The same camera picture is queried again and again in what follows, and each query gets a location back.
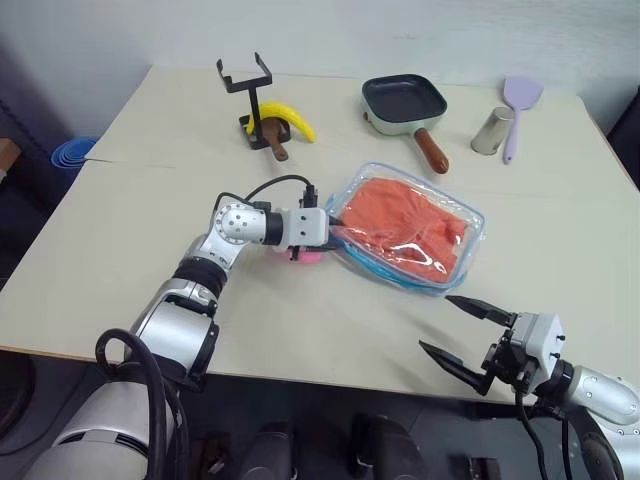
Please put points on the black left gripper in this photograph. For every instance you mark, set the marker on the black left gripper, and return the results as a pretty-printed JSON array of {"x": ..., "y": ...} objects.
[{"x": 296, "y": 251}]

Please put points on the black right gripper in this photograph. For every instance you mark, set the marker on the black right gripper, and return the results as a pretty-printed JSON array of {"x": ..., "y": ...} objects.
[{"x": 506, "y": 361}]

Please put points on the clear plastic zip pouch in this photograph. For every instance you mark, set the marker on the clear plastic zip pouch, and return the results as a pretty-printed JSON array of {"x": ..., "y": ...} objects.
[{"x": 430, "y": 200}]

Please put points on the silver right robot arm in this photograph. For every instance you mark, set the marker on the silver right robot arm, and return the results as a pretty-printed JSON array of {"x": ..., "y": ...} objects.
[{"x": 600, "y": 395}]

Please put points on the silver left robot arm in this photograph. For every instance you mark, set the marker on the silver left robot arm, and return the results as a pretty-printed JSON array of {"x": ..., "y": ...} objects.
[{"x": 175, "y": 325}]

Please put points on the orange cloth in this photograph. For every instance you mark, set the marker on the orange cloth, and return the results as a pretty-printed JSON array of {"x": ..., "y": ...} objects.
[{"x": 400, "y": 220}]

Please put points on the small pink object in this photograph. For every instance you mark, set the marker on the small pink object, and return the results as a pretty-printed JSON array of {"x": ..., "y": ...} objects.
[{"x": 310, "y": 258}]

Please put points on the brown wooden scoop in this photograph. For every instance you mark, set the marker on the brown wooden scoop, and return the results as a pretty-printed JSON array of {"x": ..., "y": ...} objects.
[{"x": 276, "y": 141}]

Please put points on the yellow banana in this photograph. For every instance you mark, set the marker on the yellow banana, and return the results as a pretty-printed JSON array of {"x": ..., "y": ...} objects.
[{"x": 292, "y": 117}]

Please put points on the dark rounded shape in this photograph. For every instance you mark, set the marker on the dark rounded shape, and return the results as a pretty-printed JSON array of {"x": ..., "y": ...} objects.
[
  {"x": 272, "y": 452},
  {"x": 387, "y": 445}
]

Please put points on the green square frying pan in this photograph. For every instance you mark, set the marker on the green square frying pan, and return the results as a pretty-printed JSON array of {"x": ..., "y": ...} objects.
[{"x": 402, "y": 102}]

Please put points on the black metal phone stand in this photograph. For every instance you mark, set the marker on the black metal phone stand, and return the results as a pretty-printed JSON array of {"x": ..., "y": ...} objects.
[{"x": 254, "y": 100}]

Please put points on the steel cup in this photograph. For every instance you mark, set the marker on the steel cup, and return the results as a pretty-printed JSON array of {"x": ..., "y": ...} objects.
[{"x": 492, "y": 131}]

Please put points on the purple silicone spatula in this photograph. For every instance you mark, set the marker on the purple silicone spatula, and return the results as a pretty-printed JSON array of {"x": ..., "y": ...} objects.
[{"x": 517, "y": 107}]

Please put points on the stack of blue bowls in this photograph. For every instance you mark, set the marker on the stack of blue bowls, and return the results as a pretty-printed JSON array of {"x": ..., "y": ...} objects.
[{"x": 70, "y": 155}]

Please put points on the brown cardboard box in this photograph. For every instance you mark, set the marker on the brown cardboard box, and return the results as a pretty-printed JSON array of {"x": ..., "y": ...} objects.
[{"x": 7, "y": 156}]

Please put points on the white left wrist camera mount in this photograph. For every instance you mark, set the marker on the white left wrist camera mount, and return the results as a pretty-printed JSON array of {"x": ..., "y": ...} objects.
[{"x": 311, "y": 224}]

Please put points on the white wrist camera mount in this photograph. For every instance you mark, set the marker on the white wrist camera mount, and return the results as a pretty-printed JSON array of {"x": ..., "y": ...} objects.
[
  {"x": 541, "y": 334},
  {"x": 311, "y": 224}
]

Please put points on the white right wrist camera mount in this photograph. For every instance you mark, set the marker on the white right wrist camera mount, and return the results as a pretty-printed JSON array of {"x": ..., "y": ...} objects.
[{"x": 541, "y": 334}]

